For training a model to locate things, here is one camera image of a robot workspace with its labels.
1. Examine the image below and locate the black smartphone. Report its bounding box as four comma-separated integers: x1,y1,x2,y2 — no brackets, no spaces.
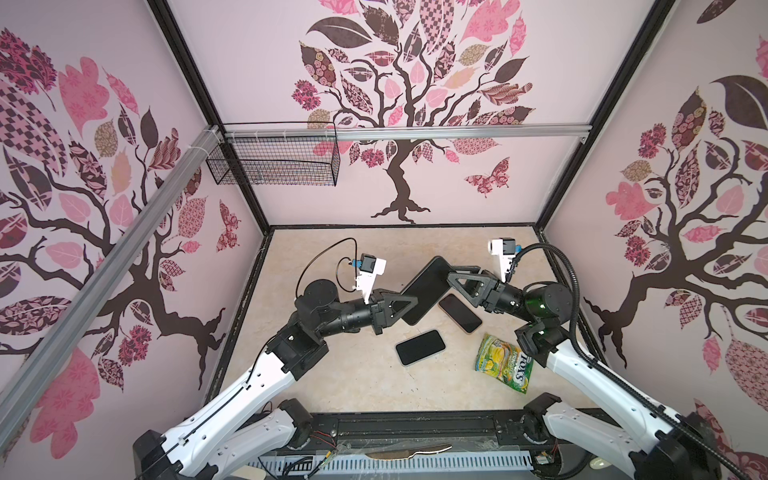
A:
401,256,453,326

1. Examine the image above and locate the black phone centre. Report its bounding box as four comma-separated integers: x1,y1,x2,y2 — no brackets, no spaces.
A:
395,330,446,366

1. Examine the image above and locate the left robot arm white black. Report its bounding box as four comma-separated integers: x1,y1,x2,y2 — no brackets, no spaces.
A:
133,279,418,479

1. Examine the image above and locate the black phone right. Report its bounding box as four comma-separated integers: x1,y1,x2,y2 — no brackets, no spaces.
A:
438,294,482,334

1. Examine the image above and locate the black wire basket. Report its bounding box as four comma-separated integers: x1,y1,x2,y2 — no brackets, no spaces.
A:
206,120,341,187

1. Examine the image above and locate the white perforated cable tray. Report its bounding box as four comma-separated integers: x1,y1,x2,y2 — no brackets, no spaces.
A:
248,451,533,478

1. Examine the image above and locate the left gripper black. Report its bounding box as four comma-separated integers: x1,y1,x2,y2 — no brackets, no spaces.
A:
318,287,417,338

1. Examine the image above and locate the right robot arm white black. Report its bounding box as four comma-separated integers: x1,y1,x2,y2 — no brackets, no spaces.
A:
447,272,722,479

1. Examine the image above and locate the wooden knife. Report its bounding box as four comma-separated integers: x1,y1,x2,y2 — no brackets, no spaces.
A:
366,444,453,461

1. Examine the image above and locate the green yellow candy bag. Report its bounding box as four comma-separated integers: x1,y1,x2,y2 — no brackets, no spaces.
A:
474,334,533,394

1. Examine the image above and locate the aluminium rail back wall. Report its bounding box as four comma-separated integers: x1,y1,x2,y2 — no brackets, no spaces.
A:
225,124,592,141

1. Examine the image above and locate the white spoon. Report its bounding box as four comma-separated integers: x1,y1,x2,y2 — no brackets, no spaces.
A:
590,457,609,470

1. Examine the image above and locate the aluminium rail left wall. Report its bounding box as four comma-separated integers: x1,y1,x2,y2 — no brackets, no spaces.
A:
1,125,221,447

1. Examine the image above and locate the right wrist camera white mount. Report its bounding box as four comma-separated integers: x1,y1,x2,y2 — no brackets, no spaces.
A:
488,238,521,282

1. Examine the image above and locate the aluminium rail wall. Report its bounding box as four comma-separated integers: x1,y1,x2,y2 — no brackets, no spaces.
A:
225,124,592,141
1,125,221,447

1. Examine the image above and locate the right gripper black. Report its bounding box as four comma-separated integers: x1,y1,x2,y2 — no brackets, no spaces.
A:
447,267,537,328

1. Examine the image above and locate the black phone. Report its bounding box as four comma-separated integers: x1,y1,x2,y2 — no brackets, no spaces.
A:
395,330,446,366
438,294,482,334

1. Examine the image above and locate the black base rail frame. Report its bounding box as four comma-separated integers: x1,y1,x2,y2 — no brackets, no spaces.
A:
227,409,601,475

